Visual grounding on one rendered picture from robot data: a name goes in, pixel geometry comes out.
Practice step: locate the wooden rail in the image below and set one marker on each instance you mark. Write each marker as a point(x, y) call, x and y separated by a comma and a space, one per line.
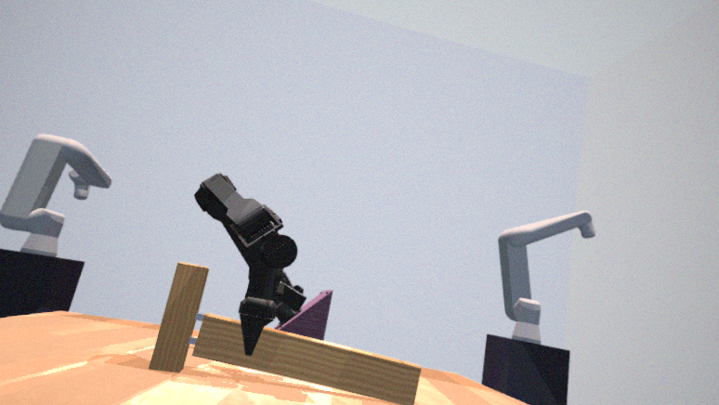
point(309, 360)

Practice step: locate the brown wooden post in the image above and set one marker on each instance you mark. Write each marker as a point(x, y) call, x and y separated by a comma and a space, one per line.
point(184, 299)

